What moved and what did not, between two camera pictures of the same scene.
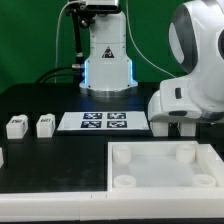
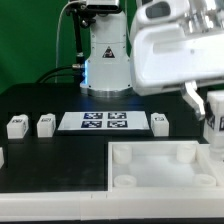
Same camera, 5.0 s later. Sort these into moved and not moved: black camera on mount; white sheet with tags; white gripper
Moved: white gripper
Not moved: black camera on mount; white sheet with tags
